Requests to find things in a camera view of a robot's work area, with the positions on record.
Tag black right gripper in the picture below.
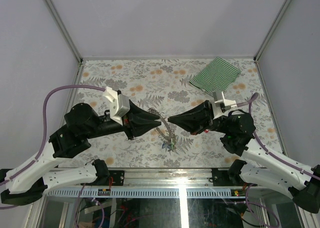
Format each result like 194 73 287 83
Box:
168 100 231 136

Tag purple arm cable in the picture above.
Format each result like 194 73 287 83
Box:
0 84 106 211
234 92 320 176

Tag floral tablecloth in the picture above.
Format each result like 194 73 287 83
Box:
62 58 282 168

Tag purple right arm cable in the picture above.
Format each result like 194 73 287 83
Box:
234 92 320 176

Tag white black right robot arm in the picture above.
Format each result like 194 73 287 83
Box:
167 99 320 214

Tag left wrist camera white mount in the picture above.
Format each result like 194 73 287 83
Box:
103 86 130 126

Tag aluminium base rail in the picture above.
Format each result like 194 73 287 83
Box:
57 166 307 198

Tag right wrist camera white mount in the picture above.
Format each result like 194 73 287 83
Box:
211 91 237 119

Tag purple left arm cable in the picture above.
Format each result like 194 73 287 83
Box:
0 84 106 211

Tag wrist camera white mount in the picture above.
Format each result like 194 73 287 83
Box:
103 86 130 126
211 91 237 119

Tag green white striped cloth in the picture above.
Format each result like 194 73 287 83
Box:
189 57 241 96

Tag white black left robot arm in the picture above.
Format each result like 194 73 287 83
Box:
0 102 161 206

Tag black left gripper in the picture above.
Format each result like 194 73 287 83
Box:
85 100 163 141

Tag metal key organizer ring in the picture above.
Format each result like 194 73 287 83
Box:
147 107 178 149

